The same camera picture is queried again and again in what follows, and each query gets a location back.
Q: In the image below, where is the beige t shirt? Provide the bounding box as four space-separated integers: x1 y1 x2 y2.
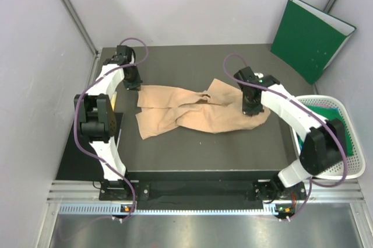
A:
136 79 270 139

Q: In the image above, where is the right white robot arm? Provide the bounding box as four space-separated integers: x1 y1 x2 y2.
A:
234 71 347 199

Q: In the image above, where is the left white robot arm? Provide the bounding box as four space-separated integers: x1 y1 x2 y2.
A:
73 54 139 200

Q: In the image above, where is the yellow marker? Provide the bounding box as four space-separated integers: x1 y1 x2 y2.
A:
110 91 117 110

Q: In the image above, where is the green t shirt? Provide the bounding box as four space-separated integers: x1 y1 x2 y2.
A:
300 104 355 157

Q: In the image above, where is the white perforated laundry basket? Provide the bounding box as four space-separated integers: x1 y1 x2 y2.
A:
291 95 365 180

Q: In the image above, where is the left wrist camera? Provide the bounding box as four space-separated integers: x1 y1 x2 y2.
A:
116 45 136 64

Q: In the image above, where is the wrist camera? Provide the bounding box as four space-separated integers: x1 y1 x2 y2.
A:
234 67 263 85
116 45 136 64

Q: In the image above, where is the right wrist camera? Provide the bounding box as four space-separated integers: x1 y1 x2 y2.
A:
234 67 263 85

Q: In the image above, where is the green ring binder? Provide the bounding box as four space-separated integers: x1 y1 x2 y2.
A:
270 0 357 84

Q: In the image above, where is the slotted grey cable duct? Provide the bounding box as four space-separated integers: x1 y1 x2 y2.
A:
58 202 292 217

